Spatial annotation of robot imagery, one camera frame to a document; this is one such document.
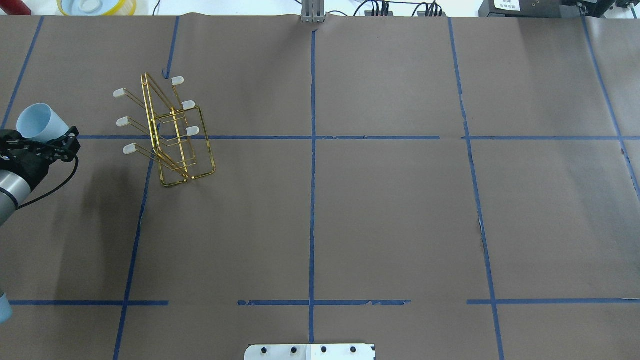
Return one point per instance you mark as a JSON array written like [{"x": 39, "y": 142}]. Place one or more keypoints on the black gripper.
[{"x": 31, "y": 162}]

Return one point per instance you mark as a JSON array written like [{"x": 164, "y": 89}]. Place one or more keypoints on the yellow rimmed bowl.
[{"x": 95, "y": 8}]

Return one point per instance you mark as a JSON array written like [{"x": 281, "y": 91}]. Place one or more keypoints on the aluminium frame post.
[{"x": 312, "y": 11}]

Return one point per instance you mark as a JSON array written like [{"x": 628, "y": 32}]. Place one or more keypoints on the black computer box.
[{"x": 544, "y": 9}]

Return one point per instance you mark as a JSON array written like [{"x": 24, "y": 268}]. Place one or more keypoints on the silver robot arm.
[{"x": 14, "y": 191}]

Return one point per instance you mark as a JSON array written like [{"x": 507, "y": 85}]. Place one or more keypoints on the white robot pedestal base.
[{"x": 311, "y": 351}]

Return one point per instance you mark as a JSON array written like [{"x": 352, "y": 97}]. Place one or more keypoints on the orange black connector strip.
[{"x": 400, "y": 8}]

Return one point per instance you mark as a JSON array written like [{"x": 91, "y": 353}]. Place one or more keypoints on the gold wire cup holder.
[{"x": 179, "y": 140}]

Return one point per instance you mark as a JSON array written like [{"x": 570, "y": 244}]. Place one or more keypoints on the red thermos bottle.
[{"x": 15, "y": 8}]

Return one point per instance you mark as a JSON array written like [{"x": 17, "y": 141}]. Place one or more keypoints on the light blue cup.
[{"x": 40, "y": 123}]

